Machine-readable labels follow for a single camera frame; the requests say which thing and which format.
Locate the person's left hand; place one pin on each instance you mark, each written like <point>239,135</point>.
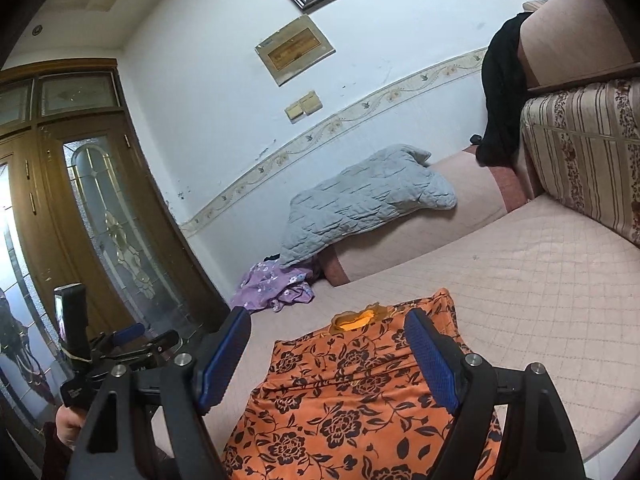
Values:
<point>68,425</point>

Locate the pink folded blanket roll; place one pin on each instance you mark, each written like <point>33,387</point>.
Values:
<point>485,194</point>

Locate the pink padded headboard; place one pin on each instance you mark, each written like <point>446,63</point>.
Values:
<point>569,42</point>

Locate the beige wall switches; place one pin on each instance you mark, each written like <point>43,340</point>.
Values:
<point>309,104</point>

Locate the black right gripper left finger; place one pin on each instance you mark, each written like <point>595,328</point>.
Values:
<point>217,358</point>

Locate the wooden glass panel door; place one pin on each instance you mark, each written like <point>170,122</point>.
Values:
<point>79,205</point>

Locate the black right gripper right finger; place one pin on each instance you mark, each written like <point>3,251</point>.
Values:
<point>439,359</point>

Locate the grey quilted blanket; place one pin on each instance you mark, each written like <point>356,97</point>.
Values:
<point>391,183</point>

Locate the striped floral cushion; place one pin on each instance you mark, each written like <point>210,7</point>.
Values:
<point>584,146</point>

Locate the purple floral garment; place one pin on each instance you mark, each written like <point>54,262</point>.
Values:
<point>268,285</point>

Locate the grey electrical panel box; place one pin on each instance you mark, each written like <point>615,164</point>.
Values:
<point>293,49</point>

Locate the black garment on headboard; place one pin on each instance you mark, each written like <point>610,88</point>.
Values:
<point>505,89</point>

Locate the orange black floral garment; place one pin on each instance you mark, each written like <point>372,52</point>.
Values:
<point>345,405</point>

